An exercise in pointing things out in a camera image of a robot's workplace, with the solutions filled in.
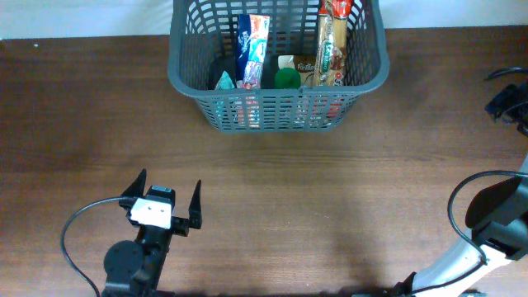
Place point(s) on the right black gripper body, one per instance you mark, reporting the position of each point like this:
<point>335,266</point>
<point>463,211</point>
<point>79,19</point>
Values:
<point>513,101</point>

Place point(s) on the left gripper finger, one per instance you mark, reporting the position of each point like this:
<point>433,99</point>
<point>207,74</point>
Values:
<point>195,215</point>
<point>136,188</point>

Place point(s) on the light green wet wipes pack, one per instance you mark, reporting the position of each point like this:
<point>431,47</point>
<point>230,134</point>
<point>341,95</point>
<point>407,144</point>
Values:
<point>224,83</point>

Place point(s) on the grey plastic shopping basket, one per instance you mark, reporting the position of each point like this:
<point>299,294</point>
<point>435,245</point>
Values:
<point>203,42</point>

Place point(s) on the green lid jar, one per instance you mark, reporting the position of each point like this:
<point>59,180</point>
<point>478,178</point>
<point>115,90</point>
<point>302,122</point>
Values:
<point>287,78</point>

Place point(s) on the beige snack bag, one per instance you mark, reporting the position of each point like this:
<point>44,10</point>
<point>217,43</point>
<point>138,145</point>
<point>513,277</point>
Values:
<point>304,64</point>

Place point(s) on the red spaghetti package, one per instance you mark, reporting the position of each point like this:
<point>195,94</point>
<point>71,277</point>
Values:
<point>331,54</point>

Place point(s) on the Kleenex tissue multipack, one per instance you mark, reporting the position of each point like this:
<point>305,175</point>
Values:
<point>253,32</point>

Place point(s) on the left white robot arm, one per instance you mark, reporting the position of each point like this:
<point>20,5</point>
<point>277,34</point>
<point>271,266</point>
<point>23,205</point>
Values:
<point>134,268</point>

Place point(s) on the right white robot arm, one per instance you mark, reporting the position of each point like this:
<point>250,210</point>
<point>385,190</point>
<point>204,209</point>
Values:
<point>495,236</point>

